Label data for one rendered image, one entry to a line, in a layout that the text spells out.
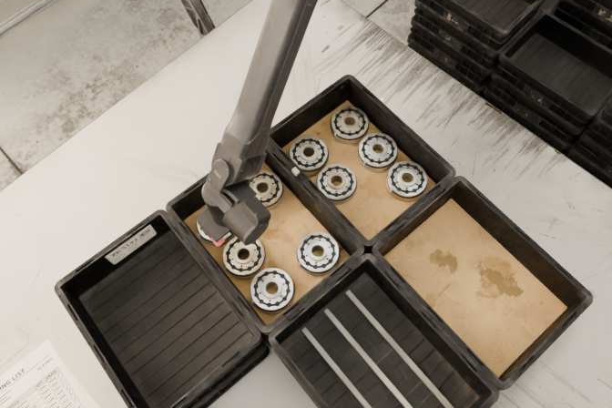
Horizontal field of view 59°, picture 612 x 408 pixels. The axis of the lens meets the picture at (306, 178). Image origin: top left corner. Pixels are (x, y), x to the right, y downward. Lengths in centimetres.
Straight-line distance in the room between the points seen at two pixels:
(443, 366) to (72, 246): 103
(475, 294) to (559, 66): 123
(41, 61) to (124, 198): 151
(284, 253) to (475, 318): 47
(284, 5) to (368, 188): 72
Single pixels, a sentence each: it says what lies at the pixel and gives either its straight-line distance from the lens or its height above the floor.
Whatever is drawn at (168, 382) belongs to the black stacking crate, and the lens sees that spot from 134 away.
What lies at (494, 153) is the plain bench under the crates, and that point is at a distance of 168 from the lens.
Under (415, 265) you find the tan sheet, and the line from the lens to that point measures 136.
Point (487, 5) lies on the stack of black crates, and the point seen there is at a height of 49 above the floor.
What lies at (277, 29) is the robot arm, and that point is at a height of 150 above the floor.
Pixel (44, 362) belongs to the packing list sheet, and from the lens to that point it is 159.
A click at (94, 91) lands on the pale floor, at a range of 282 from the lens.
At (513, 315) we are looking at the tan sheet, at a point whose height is 83.
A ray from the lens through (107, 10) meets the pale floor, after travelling 313.
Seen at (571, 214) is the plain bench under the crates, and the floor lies 70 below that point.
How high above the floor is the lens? 211
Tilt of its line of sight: 64 degrees down
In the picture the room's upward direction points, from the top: 4 degrees counter-clockwise
